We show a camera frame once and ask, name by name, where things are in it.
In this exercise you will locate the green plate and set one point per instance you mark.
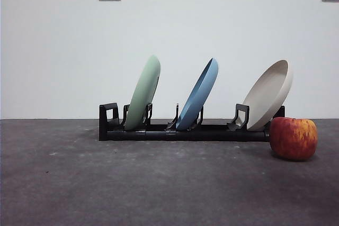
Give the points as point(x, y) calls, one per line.
point(141, 93)

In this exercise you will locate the red apple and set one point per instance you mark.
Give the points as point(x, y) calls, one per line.
point(292, 138)

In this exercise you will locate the blue plate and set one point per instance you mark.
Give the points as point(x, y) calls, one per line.
point(197, 96)

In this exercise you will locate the black plate rack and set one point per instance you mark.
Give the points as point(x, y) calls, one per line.
point(159, 134)

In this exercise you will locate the beige plate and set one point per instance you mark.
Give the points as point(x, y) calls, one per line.
point(267, 96)

